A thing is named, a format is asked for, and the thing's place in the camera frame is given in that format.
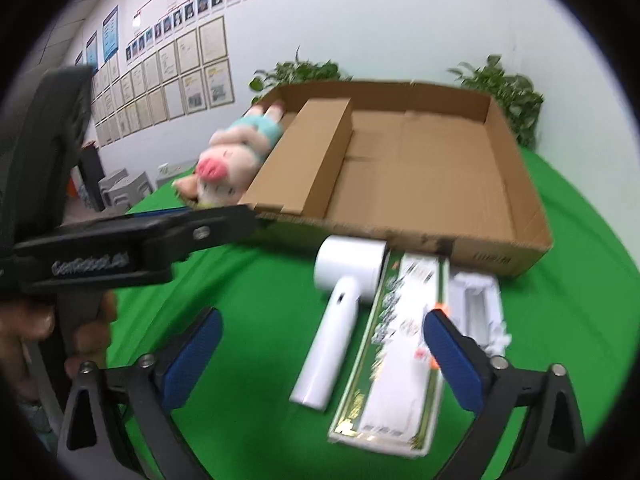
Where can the grey plastic stool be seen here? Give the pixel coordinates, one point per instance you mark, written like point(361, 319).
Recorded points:
point(132, 190)
point(112, 180)

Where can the white hair dryer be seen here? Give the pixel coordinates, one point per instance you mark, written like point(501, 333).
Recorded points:
point(325, 340)

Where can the wall of framed certificates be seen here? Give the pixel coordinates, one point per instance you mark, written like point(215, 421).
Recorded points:
point(190, 65)

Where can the green potted plant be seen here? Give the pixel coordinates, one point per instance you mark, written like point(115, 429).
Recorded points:
point(300, 72)
point(515, 100)

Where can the green and white box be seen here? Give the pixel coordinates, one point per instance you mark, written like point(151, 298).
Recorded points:
point(395, 385)

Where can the small blue wall poster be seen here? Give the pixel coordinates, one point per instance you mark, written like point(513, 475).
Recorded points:
point(92, 55)

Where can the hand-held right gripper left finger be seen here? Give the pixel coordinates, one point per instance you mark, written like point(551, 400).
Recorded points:
point(192, 355)

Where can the large cardboard box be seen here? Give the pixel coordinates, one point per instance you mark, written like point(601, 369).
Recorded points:
point(425, 170)

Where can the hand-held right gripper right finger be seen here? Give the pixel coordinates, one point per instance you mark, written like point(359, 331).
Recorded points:
point(452, 360)

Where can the person's left hand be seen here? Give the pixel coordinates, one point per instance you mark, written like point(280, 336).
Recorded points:
point(25, 330)

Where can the white plastic packaging tray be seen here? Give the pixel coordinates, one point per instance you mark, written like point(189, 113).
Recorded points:
point(475, 295)

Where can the pink pig plush toy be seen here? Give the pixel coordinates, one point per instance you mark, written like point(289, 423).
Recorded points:
point(225, 160)

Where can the large blue wall poster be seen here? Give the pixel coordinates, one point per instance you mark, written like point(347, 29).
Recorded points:
point(111, 32)

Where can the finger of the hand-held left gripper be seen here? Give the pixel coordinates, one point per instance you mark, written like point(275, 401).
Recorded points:
point(215, 227)

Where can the green tablecloth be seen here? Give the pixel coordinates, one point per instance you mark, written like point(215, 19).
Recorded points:
point(250, 290)

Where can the dark cabinet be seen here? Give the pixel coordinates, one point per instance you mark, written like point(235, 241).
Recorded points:
point(92, 175)

